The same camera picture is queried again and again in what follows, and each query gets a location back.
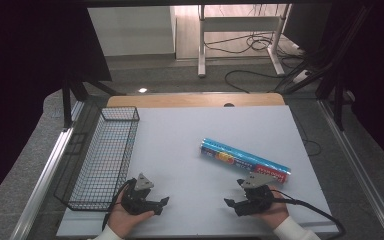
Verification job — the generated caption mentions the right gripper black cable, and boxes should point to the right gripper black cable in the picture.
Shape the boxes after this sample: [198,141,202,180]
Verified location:
[271,189,347,240]

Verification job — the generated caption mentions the white table mat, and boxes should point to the white table mat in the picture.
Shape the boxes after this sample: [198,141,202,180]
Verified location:
[55,104,340,238]

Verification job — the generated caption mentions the black floor cable bundle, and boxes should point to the black floor cable bundle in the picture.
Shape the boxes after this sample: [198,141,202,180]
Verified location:
[203,31,306,61]

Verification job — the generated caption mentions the blue and red foil roll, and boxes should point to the blue and red foil roll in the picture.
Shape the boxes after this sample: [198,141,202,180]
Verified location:
[199,137,292,185]

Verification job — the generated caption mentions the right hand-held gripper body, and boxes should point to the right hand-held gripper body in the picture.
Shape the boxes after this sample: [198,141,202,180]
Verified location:
[233,171,276,218]

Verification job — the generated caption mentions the person's left hand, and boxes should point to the person's left hand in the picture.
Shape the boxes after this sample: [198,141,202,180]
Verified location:
[107,199,155,239]

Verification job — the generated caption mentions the person's right hand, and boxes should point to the person's right hand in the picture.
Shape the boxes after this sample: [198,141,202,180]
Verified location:
[252,189,290,231]

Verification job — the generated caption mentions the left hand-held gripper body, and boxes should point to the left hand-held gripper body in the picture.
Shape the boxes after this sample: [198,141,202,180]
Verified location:
[121,172,164,216]

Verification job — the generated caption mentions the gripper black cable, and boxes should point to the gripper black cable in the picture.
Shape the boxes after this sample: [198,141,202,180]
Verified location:
[271,189,347,240]
[101,177,138,232]

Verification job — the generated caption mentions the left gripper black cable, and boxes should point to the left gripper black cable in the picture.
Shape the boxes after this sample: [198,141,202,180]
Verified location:
[101,177,138,232]

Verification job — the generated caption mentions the white power strip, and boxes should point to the white power strip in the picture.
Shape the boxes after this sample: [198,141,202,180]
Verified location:
[292,69,312,85]

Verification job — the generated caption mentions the white desk frame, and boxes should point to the white desk frame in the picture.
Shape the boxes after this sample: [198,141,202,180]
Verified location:
[197,3,302,80]

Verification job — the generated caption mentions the black wire basket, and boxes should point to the black wire basket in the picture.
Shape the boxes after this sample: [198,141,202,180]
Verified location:
[53,106,141,212]

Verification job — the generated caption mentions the aluminium rail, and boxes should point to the aluminium rail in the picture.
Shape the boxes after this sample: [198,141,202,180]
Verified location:
[9,99,86,240]
[317,99,384,240]

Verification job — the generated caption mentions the black metal stand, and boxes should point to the black metal stand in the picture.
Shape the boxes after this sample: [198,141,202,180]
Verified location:
[61,68,126,129]

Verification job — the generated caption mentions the black curtain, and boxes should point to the black curtain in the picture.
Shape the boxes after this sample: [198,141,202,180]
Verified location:
[0,0,113,214]
[281,0,384,174]

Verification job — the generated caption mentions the white cabinet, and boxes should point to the white cabinet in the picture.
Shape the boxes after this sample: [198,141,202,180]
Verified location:
[87,5,177,57]

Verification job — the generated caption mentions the thin black looped cable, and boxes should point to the thin black looped cable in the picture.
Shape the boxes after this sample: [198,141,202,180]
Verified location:
[289,109,323,157]

